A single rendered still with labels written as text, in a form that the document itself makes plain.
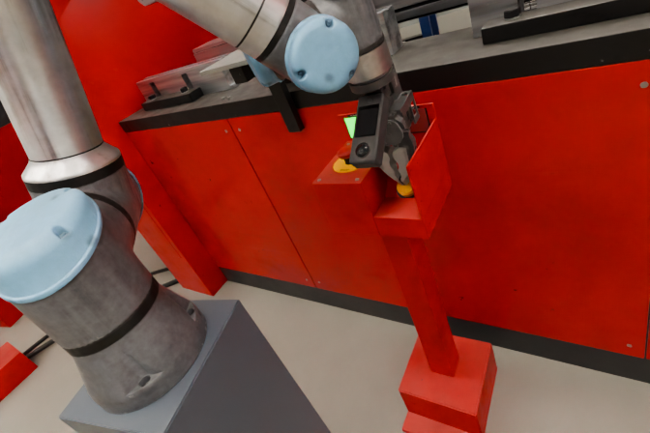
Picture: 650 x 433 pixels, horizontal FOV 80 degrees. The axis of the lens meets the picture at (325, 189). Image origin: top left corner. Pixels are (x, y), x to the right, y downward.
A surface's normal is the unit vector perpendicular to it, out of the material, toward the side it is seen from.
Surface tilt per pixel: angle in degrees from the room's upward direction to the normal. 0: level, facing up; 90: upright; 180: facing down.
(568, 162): 90
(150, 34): 90
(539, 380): 0
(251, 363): 90
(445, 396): 0
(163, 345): 72
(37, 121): 88
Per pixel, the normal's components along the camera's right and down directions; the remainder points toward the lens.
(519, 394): -0.35, -0.80
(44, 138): 0.19, 0.42
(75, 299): 0.54, 0.25
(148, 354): 0.55, -0.11
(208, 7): 0.05, 0.73
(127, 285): 0.91, -0.17
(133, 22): 0.80, 0.02
